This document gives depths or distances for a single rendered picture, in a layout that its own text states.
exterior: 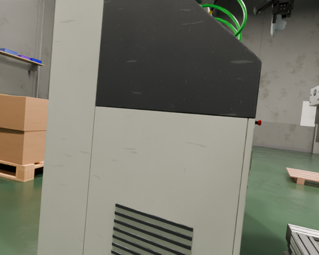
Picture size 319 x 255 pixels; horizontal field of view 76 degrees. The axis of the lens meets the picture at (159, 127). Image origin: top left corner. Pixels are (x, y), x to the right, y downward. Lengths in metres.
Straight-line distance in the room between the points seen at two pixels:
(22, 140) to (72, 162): 1.55
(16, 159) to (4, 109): 0.53
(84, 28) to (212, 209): 0.83
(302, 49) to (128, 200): 10.28
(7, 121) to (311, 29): 10.61
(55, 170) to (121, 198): 0.36
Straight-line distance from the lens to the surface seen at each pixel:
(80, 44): 0.97
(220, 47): 0.68
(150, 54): 0.75
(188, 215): 0.71
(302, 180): 3.75
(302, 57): 10.59
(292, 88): 10.24
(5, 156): 2.68
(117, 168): 0.79
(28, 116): 2.43
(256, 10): 1.20
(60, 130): 0.99
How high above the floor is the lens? 0.76
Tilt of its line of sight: 2 degrees down
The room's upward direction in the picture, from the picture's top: 6 degrees clockwise
